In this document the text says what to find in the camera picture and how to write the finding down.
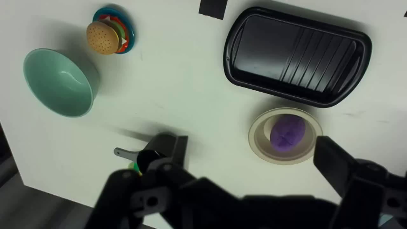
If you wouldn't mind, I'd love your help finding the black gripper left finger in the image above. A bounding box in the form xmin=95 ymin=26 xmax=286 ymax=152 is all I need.
xmin=86 ymin=133 xmax=239 ymax=229

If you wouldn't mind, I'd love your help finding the purple round toy object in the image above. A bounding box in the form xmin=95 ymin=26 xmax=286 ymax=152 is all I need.
xmin=268 ymin=115 xmax=308 ymax=154

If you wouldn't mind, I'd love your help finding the yellow green toy corn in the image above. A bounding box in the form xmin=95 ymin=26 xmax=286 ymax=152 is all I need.
xmin=128 ymin=162 xmax=144 ymax=177

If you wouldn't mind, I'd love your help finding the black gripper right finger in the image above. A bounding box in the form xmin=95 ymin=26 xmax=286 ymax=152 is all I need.
xmin=311 ymin=135 xmax=407 ymax=229

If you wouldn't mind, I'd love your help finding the beige shallow bowl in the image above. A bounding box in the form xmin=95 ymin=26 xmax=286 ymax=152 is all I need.
xmin=247 ymin=106 xmax=323 ymax=166

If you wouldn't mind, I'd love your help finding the black ridged plastic tray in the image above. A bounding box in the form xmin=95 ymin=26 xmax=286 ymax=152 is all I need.
xmin=222 ymin=5 xmax=374 ymax=109

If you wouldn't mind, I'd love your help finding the small blue plate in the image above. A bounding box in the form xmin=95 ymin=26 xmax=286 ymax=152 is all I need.
xmin=91 ymin=4 xmax=137 ymax=55

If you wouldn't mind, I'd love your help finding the toy hamburger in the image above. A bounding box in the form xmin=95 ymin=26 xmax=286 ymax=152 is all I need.
xmin=85 ymin=14 xmax=131 ymax=56

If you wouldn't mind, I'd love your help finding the teal ceramic bowl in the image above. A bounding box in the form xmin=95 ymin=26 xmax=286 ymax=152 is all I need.
xmin=21 ymin=47 xmax=102 ymax=119

